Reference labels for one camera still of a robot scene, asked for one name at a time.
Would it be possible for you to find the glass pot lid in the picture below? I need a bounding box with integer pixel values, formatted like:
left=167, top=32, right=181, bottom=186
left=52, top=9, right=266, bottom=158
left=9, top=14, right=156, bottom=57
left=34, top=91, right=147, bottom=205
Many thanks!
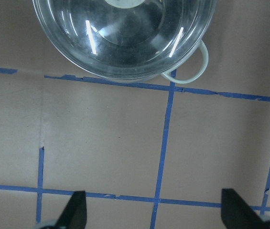
left=32, top=0, right=217, bottom=84

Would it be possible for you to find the pale green cooking pot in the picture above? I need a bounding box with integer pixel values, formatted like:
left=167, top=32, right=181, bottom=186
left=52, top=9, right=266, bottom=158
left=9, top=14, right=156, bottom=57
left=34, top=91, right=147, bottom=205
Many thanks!
left=98, top=41, right=209, bottom=84

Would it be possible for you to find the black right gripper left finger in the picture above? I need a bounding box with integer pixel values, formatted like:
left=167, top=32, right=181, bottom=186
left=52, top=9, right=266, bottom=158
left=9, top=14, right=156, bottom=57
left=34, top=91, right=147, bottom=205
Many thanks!
left=55, top=191, right=87, bottom=229

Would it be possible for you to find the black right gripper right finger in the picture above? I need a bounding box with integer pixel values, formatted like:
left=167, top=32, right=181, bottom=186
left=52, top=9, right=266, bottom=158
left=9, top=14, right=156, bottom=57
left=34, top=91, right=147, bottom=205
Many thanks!
left=221, top=188, right=270, bottom=229

